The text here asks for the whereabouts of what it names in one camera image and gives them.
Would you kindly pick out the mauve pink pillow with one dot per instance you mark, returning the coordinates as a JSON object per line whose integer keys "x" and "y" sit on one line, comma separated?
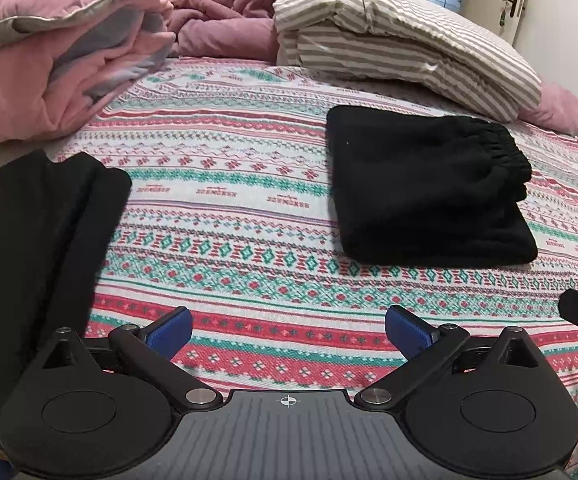
{"x": 557, "y": 110}

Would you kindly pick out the striped beige pillow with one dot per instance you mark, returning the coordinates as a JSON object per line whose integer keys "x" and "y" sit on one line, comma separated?
{"x": 410, "y": 40}

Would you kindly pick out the patterned red green bedsheet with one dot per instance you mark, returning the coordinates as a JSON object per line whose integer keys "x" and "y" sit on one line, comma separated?
{"x": 230, "y": 217}

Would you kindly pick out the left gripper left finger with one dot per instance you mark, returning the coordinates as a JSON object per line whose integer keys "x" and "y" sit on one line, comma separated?
{"x": 90, "y": 408}

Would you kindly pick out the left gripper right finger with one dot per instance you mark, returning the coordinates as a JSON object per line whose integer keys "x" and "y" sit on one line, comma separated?
{"x": 487, "y": 407}

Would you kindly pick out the pink folded quilt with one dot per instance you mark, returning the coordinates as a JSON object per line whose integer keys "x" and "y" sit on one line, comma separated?
{"x": 61, "y": 61}

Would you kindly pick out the black pants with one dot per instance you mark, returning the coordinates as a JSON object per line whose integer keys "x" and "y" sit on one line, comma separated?
{"x": 441, "y": 191}

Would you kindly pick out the black folded garment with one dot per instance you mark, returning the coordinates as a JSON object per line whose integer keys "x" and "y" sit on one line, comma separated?
{"x": 56, "y": 223}

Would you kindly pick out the mauve crumpled blanket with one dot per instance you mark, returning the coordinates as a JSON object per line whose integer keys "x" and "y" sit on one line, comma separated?
{"x": 224, "y": 29}

